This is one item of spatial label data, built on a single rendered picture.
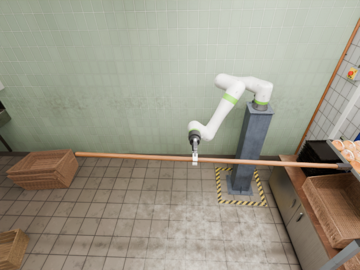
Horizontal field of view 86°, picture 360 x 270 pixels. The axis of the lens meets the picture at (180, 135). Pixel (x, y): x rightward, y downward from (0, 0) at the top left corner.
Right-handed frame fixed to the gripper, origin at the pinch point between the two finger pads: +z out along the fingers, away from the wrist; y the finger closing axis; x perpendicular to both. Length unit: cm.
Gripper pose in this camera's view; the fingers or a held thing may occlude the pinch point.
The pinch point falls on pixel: (194, 159)
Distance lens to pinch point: 128.6
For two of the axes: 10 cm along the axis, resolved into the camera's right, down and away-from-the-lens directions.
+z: -0.5, 6.3, -7.7
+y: -0.2, 7.7, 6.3
